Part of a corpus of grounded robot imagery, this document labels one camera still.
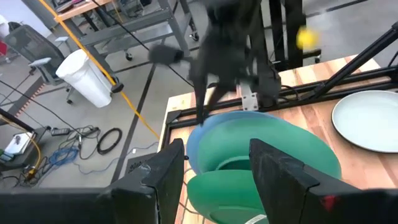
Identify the grey steel frame workbench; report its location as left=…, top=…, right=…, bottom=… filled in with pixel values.
left=21, top=0, right=201, bottom=62

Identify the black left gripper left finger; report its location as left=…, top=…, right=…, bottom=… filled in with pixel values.
left=0, top=138, right=186, bottom=224

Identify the thin black taut cable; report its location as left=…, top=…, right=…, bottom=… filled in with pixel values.
left=90, top=0, right=195, bottom=88

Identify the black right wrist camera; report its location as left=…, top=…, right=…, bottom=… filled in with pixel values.
left=147, top=43, right=185, bottom=67

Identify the black power strip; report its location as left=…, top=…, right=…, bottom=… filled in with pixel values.
left=49, top=126, right=72, bottom=137

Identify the blue floor cable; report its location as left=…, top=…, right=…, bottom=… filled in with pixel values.
left=46, top=141, right=161, bottom=175

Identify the teal plate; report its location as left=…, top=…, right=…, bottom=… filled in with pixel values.
left=197, top=116, right=343, bottom=181

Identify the yellow floor cord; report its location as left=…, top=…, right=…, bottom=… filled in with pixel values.
left=37, top=0, right=162, bottom=141

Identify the grey mesh office chair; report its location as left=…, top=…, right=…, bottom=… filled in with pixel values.
left=3, top=21, right=74, bottom=104

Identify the dark green plate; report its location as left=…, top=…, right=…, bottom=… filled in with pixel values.
left=186, top=169, right=270, bottom=224

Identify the black round floor puck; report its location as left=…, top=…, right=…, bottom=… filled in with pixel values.
left=109, top=81, right=125, bottom=94

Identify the small yellow cable cap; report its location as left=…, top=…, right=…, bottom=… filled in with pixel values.
left=295, top=26, right=320, bottom=50

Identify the white trash bin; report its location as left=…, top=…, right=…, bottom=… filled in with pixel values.
left=55, top=49, right=113, bottom=109

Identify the pale blue plate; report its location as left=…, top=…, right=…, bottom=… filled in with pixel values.
left=331, top=90, right=398, bottom=154

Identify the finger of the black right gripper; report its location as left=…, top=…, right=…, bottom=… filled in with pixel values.
left=207, top=84, right=233, bottom=111
left=194, top=80, right=208, bottom=125

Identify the black aluminium table frame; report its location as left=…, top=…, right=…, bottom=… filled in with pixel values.
left=157, top=0, right=398, bottom=153

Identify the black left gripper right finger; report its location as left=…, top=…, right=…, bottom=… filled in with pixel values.
left=248, top=138, right=398, bottom=224

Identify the coiled black cable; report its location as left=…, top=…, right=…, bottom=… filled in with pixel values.
left=96, top=127, right=124, bottom=156

